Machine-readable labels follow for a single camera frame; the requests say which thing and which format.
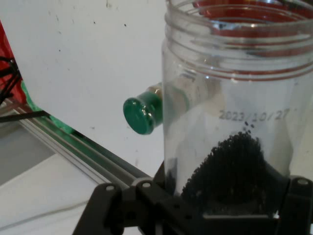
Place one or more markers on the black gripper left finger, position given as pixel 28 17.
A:
pixel 151 203

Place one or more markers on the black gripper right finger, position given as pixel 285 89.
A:
pixel 298 208

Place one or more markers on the black seeds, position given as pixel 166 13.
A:
pixel 232 171

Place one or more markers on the clear plastic jar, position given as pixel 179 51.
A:
pixel 269 93

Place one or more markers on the green-capped spice bottle dark contents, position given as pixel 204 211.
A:
pixel 139 117

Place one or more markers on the black tripod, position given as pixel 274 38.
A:
pixel 24 115

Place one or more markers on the large red foam block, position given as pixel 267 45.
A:
pixel 6 49

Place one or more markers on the aluminium wall rail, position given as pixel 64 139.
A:
pixel 85 151

